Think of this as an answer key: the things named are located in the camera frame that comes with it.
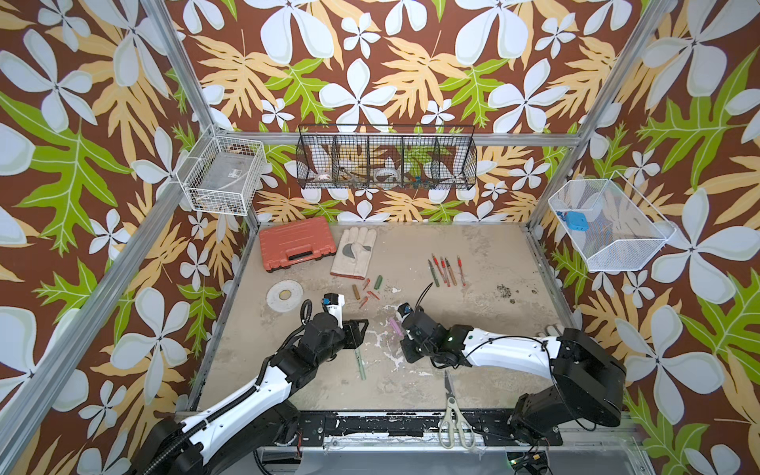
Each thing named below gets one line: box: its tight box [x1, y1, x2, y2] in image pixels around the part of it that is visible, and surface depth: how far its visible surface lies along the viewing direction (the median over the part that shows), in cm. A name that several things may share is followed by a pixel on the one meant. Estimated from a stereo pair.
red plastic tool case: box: [259, 215, 338, 273], surface depth 110 cm
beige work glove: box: [330, 226, 378, 281], surface depth 113 cm
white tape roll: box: [265, 280, 304, 313], surface depth 101 cm
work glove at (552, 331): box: [543, 323, 564, 337], surface depth 93 cm
